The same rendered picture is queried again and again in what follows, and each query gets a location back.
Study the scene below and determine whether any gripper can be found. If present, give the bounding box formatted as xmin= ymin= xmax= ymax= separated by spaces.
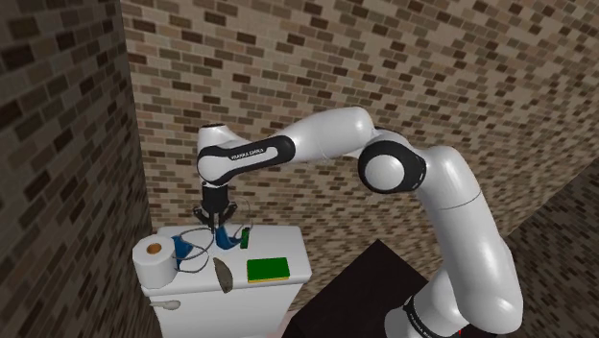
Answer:
xmin=193 ymin=183 xmax=238 ymax=233

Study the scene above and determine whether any grey-brown oval stone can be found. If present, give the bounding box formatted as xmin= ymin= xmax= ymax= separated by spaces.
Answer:
xmin=212 ymin=256 xmax=234 ymax=295

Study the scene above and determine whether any green sponge with yellow base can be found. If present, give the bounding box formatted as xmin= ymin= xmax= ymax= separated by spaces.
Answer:
xmin=246 ymin=256 xmax=291 ymax=284

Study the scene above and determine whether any white toilet paper roll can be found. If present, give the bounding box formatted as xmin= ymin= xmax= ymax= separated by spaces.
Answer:
xmin=132 ymin=235 xmax=178 ymax=289

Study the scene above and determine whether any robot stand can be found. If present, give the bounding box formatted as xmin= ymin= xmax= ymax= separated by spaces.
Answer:
xmin=280 ymin=238 xmax=498 ymax=338

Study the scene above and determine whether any blue object with thin wires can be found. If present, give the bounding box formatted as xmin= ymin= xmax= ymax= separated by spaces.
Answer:
xmin=170 ymin=196 xmax=256 ymax=274

